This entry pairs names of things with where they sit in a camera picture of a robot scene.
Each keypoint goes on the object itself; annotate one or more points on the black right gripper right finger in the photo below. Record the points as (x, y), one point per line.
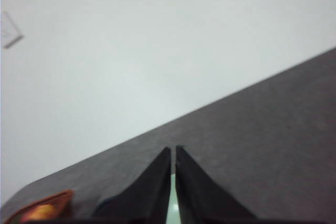
(202, 199)

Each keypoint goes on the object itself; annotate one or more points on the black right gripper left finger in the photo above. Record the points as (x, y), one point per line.
(146, 202)

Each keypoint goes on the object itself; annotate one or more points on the brown wicker basket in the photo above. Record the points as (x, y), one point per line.
(53, 209)

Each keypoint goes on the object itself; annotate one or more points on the pale green ceramic bowl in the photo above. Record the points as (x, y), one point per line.
(173, 211)

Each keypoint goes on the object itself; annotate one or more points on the white wall socket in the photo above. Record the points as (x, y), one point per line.
(11, 34)

